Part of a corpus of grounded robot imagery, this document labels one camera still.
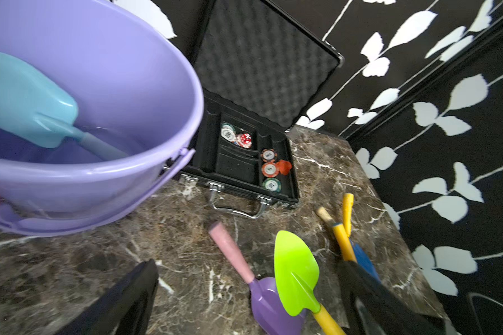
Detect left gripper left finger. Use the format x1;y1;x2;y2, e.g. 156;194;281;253
57;260;159;334

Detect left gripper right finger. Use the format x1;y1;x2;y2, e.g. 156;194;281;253
338;261;447;334

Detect green trowel yellow handle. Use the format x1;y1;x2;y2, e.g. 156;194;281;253
274;230;345;335

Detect purple shovel pink handle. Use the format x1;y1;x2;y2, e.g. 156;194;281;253
209;221;306;335

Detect light blue toy shovel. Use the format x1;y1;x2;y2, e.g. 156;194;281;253
0;52;128;161

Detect yellow tool wooden tip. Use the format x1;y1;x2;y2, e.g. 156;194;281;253
316;207;357;262

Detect red plastic piece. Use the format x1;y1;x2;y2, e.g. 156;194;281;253
276;160;293;175

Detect orange black poker chip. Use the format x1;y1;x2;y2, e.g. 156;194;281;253
260;148;278;163

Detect purple plastic bucket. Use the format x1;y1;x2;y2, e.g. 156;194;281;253
0;1;204;237

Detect white green poker chip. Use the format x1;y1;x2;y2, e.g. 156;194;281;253
220;122;237;144

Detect red white poker chip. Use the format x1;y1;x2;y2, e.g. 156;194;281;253
236;133;253;149

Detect black poker chip case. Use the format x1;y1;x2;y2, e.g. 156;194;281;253
180;1;344;219

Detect blue trowel yellow handle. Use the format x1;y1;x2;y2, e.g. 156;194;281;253
342;193;380;282

